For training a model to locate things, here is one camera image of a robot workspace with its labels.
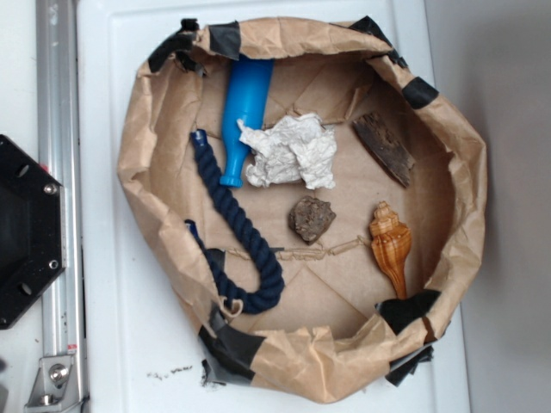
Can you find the crumpled white paper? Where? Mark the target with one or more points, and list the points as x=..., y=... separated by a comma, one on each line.
x=294, y=149

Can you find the brown paper bag nest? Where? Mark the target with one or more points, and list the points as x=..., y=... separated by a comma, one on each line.
x=319, y=321

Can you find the brown rock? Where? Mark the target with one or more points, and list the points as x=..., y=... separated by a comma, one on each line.
x=310, y=218

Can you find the blue plastic bottle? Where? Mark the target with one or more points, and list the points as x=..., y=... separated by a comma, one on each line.
x=246, y=100

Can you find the orange striped conch shell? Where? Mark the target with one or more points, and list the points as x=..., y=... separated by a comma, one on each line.
x=391, y=245

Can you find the dark wood bark piece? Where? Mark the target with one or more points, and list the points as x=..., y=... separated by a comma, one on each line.
x=385, y=147

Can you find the white plastic tray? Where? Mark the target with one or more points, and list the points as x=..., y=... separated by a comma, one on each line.
x=143, y=355

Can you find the aluminium extrusion rail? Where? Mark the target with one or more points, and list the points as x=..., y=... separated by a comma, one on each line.
x=63, y=315

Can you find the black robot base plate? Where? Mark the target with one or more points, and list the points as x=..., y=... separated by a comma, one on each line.
x=31, y=232

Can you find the metal corner bracket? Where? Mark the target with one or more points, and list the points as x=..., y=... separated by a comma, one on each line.
x=56, y=386

